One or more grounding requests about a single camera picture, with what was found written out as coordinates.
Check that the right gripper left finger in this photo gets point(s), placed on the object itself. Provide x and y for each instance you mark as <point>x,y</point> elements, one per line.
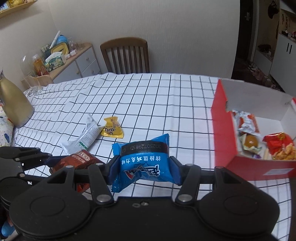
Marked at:
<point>104,175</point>

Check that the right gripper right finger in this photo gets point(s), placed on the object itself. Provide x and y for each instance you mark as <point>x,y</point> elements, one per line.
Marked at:
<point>188,177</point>

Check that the brown Oreo packet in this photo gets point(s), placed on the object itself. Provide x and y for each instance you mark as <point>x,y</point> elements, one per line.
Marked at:
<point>70,171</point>

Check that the blue snack packet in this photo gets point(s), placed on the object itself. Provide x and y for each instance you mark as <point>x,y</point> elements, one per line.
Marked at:
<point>144,160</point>

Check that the brown egg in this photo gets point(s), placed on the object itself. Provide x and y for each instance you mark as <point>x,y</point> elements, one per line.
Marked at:
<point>250,143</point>

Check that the white orange snack packet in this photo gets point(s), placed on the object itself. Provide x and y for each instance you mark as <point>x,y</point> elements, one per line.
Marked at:
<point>246,122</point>

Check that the red gold snack packet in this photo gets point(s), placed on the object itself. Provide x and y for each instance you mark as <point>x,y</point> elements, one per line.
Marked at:
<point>280,146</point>

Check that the white green snack packet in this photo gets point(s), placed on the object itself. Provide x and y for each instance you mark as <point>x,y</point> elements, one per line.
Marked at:
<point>91,131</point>

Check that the yellow M&M packet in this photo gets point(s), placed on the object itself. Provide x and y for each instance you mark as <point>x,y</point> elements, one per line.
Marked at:
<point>112,128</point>

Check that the gold thermos jug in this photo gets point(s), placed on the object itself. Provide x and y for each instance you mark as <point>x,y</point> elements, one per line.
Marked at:
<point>14,103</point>

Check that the white checked tablecloth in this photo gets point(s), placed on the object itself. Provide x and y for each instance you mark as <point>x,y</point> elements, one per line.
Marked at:
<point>147,106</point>

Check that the orange drink bottle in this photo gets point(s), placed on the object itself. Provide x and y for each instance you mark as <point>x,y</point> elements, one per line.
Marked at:
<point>39,66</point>

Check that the red cardboard box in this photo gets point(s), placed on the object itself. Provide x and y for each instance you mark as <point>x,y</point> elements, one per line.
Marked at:
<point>274,112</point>

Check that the green tissue box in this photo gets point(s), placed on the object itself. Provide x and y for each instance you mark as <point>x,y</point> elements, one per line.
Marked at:
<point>55,60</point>

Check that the white drawer sideboard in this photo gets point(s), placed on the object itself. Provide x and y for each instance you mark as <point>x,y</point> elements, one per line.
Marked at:
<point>81,65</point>

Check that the wooden chair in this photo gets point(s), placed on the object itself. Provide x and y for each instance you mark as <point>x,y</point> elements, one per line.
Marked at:
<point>126,55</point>

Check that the yellow blue container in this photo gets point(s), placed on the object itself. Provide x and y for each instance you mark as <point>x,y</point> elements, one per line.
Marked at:
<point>61,45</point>

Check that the wooden wall shelf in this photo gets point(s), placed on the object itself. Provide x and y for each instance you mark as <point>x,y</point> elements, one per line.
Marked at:
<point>9,10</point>

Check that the white wall cabinets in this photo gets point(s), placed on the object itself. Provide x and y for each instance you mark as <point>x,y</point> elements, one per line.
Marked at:
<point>274,59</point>

